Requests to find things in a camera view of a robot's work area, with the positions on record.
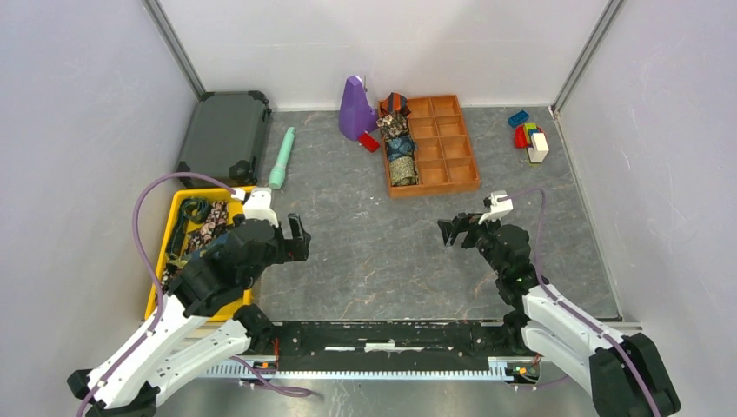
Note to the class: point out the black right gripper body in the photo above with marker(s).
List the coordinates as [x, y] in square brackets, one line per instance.
[480, 235]

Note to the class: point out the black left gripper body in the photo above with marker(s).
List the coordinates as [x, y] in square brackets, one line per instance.
[287, 249]

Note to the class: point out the olive green leaf-pattern tie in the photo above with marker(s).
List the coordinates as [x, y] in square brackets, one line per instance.
[403, 172]

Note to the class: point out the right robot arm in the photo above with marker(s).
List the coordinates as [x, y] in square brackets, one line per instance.
[623, 374]

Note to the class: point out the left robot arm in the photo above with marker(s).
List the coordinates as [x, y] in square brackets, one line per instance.
[149, 368]

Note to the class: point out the black pink-floral tie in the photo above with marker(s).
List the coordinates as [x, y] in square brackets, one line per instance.
[214, 225]

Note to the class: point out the mint green flashlight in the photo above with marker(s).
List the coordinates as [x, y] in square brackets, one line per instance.
[277, 175]

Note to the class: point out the yellow plastic bin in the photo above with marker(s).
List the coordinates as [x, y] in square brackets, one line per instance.
[212, 195]

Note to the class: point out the dark green striped tie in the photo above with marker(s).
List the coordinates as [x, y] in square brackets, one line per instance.
[191, 209]

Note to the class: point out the orange wooden compartment tray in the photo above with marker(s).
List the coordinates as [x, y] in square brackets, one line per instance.
[444, 161]

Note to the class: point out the white toy block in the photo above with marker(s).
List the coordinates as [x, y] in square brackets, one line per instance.
[538, 148]

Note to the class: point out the blue yellow-flower tie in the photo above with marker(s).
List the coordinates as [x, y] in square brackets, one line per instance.
[178, 262]

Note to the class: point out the red toy block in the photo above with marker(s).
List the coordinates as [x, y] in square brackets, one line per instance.
[520, 137]

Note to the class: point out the dark grey suitcase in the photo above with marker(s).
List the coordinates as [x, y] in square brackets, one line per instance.
[226, 136]

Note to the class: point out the green toy block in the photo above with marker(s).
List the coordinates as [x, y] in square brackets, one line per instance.
[530, 128]

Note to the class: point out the rolled blue paisley tie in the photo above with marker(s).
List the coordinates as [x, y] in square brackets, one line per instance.
[400, 146]

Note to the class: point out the blue toy brick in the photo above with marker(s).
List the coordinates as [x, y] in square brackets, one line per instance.
[518, 118]

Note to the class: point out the rolled brown floral tie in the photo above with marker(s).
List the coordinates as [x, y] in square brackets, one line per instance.
[393, 125]

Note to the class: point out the purple plastic object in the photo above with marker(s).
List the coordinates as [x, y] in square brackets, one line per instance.
[356, 115]

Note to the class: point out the rolled orange navy tie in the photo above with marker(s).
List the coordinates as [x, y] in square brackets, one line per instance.
[395, 103]

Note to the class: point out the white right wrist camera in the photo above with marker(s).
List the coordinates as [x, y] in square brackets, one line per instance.
[498, 204]

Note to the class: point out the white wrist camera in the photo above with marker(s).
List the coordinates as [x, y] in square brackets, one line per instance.
[498, 204]
[256, 204]

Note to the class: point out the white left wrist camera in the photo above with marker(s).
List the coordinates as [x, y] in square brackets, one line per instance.
[256, 204]

